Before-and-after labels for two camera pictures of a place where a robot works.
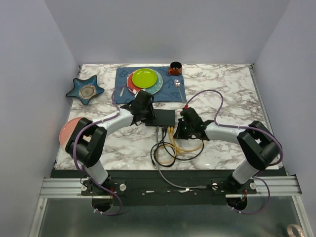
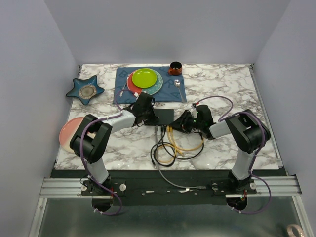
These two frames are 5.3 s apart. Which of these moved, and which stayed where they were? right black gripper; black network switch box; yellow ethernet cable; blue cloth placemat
Moved: right black gripper
Stayed: yellow ethernet cable; blue cloth placemat; black network switch box
